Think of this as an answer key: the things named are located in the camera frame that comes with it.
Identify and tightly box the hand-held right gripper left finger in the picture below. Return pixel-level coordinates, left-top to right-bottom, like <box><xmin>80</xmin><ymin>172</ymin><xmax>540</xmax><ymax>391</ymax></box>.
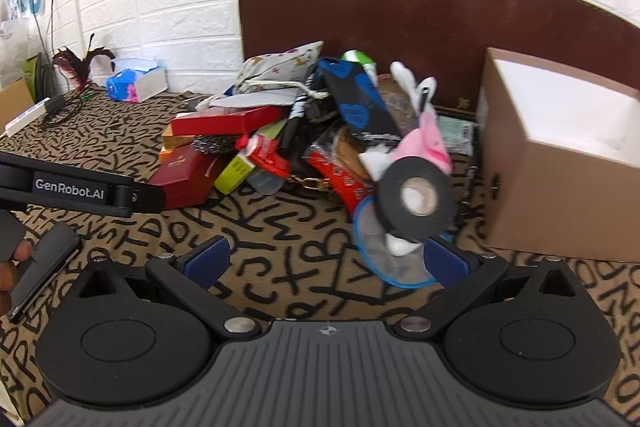
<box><xmin>75</xmin><ymin>236</ymin><xmax>264</xmax><ymax>343</ymax></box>

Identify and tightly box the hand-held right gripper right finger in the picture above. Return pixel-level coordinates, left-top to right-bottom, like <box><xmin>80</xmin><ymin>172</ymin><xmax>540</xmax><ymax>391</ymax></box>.
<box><xmin>394</xmin><ymin>237</ymin><xmax>577</xmax><ymax>343</ymax></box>

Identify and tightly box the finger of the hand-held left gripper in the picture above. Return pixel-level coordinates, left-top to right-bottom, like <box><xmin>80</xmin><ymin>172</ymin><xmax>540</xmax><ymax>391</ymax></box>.
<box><xmin>0</xmin><ymin>151</ymin><xmax>167</xmax><ymax>219</ymax></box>
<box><xmin>7</xmin><ymin>221</ymin><xmax>84</xmax><ymax>323</ymax></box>

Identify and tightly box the pink and white work glove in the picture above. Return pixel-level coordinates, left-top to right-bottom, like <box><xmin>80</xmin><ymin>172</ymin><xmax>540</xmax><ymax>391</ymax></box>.
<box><xmin>360</xmin><ymin>61</ymin><xmax>454</xmax><ymax>188</ymax></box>

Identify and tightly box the brown cardboard box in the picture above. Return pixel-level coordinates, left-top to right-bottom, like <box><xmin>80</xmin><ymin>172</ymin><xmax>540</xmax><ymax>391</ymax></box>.
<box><xmin>475</xmin><ymin>47</ymin><xmax>640</xmax><ymax>264</ymax></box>

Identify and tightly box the person's left hand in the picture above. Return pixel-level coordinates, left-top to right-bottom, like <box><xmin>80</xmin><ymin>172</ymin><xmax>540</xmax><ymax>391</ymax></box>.
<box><xmin>0</xmin><ymin>239</ymin><xmax>35</xmax><ymax>315</ymax></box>

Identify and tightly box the clear lid with blue rim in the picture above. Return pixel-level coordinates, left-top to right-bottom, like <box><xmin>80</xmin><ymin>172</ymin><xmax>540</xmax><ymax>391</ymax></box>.
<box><xmin>352</xmin><ymin>196</ymin><xmax>452</xmax><ymax>291</ymax></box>

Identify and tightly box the black tape roll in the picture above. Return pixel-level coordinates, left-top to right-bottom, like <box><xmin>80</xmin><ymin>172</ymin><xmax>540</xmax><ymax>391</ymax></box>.
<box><xmin>375</xmin><ymin>161</ymin><xmax>458</xmax><ymax>244</ymax></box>

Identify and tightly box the letter-print tan cloth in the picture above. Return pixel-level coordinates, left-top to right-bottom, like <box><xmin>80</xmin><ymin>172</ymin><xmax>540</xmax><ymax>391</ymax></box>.
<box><xmin>0</xmin><ymin>89</ymin><xmax>640</xmax><ymax>427</ymax></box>

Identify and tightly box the dark red gift box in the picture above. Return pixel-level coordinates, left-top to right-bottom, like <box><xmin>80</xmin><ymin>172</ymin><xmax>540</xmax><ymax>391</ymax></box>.
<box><xmin>148</xmin><ymin>144</ymin><xmax>229</xmax><ymax>210</ymax></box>

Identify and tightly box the white power strip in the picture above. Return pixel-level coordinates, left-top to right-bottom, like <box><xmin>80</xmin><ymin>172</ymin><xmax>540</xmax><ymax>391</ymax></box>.
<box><xmin>3</xmin><ymin>98</ymin><xmax>52</xmax><ymax>138</ymax></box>

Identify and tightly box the yellow-green small box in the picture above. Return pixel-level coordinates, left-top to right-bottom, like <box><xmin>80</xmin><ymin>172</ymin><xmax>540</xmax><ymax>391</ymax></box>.
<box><xmin>214</xmin><ymin>152</ymin><xmax>257</xmax><ymax>196</ymax></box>

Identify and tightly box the clear plastic cup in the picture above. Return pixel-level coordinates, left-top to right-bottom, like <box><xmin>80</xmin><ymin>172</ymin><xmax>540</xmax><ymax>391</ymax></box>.
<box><xmin>247</xmin><ymin>166</ymin><xmax>289</xmax><ymax>196</ymax></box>

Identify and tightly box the small tan cardboard box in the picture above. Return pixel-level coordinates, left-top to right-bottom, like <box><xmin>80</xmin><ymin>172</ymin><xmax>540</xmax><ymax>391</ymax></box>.
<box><xmin>0</xmin><ymin>77</ymin><xmax>37</xmax><ymax>128</ymax></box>

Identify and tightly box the orange small box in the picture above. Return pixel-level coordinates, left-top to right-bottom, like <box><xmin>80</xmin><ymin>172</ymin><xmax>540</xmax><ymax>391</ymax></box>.
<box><xmin>159</xmin><ymin>134</ymin><xmax>197</xmax><ymax>164</ymax></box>

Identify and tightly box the red snack packet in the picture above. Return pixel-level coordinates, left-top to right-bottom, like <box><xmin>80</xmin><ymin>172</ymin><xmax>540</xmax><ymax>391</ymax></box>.
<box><xmin>235</xmin><ymin>133</ymin><xmax>292</xmax><ymax>180</ymax></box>

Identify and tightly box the red patterned wrapper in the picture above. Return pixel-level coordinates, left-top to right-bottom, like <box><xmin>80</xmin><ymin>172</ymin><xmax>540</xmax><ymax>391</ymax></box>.
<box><xmin>306</xmin><ymin>151</ymin><xmax>382</xmax><ymax>219</ymax></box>

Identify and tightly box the green card packet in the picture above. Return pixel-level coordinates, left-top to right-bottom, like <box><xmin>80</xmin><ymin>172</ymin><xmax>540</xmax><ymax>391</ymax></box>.
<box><xmin>436</xmin><ymin>113</ymin><xmax>477</xmax><ymax>156</ymax></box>

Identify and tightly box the blue tissue box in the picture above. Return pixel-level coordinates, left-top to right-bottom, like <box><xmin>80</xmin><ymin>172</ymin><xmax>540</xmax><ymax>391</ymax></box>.
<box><xmin>105</xmin><ymin>56</ymin><xmax>169</xmax><ymax>104</ymax></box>

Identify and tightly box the dark red feather duster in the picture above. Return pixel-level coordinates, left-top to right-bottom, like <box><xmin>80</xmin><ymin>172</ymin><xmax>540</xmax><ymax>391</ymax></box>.
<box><xmin>51</xmin><ymin>33</ymin><xmax>117</xmax><ymax>92</ymax></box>

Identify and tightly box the long red box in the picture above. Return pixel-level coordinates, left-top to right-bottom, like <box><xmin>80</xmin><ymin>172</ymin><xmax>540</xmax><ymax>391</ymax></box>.
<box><xmin>169</xmin><ymin>105</ymin><xmax>292</xmax><ymax>138</ymax></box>

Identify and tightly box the white plastic bag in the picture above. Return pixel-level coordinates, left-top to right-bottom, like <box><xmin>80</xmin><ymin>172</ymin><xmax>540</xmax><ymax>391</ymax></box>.
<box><xmin>0</xmin><ymin>19</ymin><xmax>32</xmax><ymax>88</ymax></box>

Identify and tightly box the black case with blue hearts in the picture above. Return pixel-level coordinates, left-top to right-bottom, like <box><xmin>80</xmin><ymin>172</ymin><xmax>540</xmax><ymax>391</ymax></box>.
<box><xmin>317</xmin><ymin>58</ymin><xmax>402</xmax><ymax>144</ymax></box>

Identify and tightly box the green and white bottle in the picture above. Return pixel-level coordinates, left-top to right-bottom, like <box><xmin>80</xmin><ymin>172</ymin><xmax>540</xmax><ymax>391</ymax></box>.
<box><xmin>341</xmin><ymin>49</ymin><xmax>379</xmax><ymax>84</ymax></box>

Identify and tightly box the dark brown wooden headboard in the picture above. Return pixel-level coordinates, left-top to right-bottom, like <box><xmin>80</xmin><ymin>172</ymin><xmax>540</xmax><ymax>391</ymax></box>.
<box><xmin>237</xmin><ymin>0</ymin><xmax>640</xmax><ymax>120</ymax></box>

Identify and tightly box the black cable bundle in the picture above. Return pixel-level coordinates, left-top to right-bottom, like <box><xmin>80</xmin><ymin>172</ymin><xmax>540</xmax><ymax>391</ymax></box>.
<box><xmin>39</xmin><ymin>96</ymin><xmax>88</xmax><ymax>130</ymax></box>

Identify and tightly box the gold chain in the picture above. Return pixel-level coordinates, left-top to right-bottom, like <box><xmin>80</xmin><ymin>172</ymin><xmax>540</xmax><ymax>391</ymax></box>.
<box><xmin>286</xmin><ymin>174</ymin><xmax>335</xmax><ymax>192</ymax></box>

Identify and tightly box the printed white drawstring pouch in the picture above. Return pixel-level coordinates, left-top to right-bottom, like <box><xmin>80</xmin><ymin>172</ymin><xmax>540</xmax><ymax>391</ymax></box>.
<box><xmin>234</xmin><ymin>40</ymin><xmax>326</xmax><ymax>96</ymax></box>

